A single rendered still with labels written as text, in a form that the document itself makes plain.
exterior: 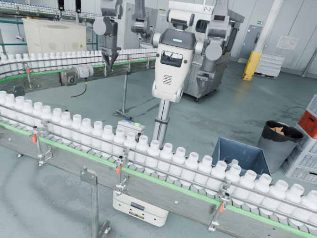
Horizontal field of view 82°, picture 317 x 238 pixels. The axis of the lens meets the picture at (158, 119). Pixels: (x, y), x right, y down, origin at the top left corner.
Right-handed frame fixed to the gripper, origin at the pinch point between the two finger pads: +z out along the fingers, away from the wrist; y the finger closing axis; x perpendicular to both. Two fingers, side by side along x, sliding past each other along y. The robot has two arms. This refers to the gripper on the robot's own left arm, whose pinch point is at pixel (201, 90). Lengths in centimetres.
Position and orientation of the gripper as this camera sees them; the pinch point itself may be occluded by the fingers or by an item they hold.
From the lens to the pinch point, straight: 83.7
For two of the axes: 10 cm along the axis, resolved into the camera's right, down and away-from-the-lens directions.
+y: 3.0, -4.0, 8.6
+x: -9.4, -2.8, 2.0
